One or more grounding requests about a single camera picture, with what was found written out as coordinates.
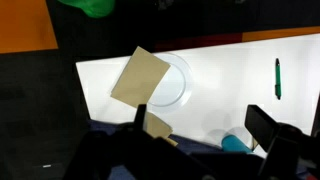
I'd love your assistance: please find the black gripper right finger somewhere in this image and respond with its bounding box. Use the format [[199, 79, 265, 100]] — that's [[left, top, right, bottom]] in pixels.
[[244, 104, 281, 153]]

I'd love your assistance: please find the blue table cloth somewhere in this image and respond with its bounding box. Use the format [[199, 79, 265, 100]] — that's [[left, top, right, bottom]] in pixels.
[[88, 119, 268, 180]]

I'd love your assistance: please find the green pen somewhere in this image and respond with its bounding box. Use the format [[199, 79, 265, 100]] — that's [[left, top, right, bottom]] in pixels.
[[274, 57, 282, 101]]

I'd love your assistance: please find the small tan paper square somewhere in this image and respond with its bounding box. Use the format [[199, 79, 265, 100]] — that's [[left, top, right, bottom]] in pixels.
[[166, 136, 179, 147]]

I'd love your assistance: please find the blue paper cup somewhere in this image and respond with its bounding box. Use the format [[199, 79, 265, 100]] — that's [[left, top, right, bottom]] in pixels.
[[221, 133, 254, 155]]

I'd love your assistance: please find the green cloth bag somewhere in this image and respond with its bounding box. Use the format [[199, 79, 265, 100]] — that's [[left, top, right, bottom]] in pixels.
[[58, 0, 116, 19]]

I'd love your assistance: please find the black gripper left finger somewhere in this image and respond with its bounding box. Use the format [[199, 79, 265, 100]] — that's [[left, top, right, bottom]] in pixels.
[[133, 103, 148, 133]]

